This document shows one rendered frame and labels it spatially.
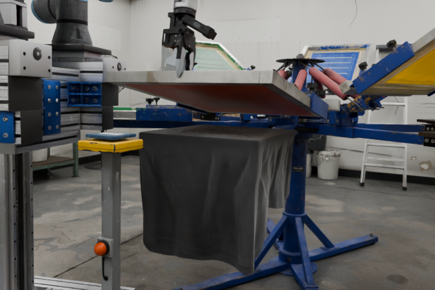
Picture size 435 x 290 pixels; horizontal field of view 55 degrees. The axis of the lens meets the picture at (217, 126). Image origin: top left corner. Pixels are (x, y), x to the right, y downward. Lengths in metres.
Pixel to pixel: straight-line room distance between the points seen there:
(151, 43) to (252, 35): 1.80
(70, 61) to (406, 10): 4.87
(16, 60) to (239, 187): 0.73
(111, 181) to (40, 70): 0.36
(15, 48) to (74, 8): 0.58
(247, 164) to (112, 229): 0.44
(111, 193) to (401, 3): 5.17
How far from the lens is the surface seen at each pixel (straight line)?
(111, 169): 1.20
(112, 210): 1.22
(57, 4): 1.73
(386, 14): 5.94
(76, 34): 1.68
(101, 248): 1.23
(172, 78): 1.30
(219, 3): 6.60
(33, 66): 1.19
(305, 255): 2.55
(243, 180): 1.31
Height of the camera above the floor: 1.09
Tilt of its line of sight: 4 degrees down
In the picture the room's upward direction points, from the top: 1 degrees clockwise
